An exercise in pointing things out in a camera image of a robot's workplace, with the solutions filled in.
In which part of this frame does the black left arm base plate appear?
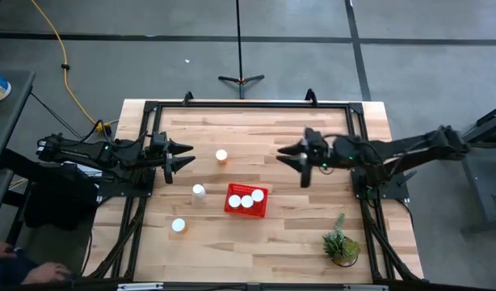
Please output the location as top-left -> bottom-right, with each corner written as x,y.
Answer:
97,166 -> 157,199

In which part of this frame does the person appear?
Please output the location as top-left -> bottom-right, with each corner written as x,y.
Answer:
0,254 -> 39,291

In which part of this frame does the thin black cable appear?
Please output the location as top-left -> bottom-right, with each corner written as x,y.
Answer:
29,91 -> 84,139

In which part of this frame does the silver metal bracket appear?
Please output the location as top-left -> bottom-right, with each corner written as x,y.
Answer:
343,284 -> 389,291
116,282 -> 165,291

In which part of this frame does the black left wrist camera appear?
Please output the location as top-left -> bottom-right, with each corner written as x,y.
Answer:
149,131 -> 169,150

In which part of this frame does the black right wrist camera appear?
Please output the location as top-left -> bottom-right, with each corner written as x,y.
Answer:
304,127 -> 328,147

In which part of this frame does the grey desk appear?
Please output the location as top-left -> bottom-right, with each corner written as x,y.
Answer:
0,68 -> 36,221

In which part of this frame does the black bag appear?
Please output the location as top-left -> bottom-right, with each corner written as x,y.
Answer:
0,148 -> 102,231

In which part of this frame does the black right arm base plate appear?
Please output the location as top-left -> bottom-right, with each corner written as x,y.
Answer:
350,167 -> 411,202

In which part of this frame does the yellow cable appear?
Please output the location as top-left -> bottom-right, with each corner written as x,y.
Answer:
28,0 -> 112,133

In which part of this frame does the black aluminium table frame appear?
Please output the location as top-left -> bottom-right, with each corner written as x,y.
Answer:
85,87 -> 425,284

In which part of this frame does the person's hand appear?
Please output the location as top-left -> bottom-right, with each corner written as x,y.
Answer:
21,261 -> 71,286
0,239 -> 18,259

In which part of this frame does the black tripod stand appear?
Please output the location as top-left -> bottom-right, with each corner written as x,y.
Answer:
217,0 -> 266,100

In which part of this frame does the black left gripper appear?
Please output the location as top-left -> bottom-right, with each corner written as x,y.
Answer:
142,139 -> 196,185

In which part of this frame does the grey metal cart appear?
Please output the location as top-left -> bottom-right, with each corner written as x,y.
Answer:
460,101 -> 496,235

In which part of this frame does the red plastic basket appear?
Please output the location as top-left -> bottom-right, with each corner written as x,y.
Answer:
223,183 -> 270,219

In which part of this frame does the green succulent in pot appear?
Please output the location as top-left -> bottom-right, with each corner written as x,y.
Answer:
322,213 -> 362,268

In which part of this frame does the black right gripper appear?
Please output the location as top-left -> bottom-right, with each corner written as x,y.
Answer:
276,137 -> 338,189

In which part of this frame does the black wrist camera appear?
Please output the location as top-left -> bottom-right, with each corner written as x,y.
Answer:
304,127 -> 328,147
149,131 -> 169,150

